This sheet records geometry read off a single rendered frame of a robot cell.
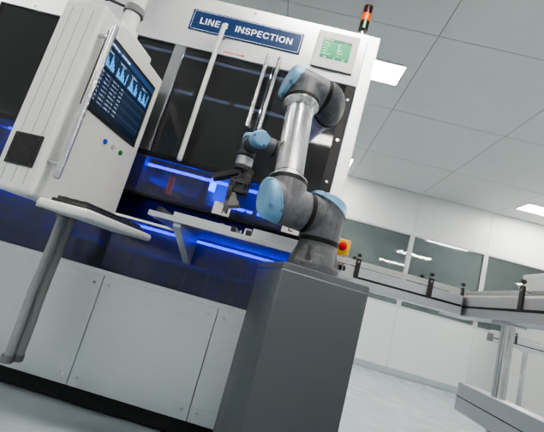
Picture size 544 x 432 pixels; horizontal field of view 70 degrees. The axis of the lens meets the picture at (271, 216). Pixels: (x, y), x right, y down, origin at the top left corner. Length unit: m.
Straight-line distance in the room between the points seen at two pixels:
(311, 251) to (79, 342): 1.26
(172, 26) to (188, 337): 1.57
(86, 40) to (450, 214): 6.29
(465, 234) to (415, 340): 1.93
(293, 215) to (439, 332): 5.98
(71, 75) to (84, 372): 1.23
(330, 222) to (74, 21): 1.20
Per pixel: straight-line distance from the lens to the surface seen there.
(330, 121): 1.38
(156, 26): 2.35
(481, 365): 7.22
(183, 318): 1.85
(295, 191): 1.07
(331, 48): 2.19
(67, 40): 1.72
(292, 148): 1.14
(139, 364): 1.92
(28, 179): 1.54
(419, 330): 6.80
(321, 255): 1.08
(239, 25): 2.27
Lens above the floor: 0.71
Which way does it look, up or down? 11 degrees up
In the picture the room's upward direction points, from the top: 16 degrees clockwise
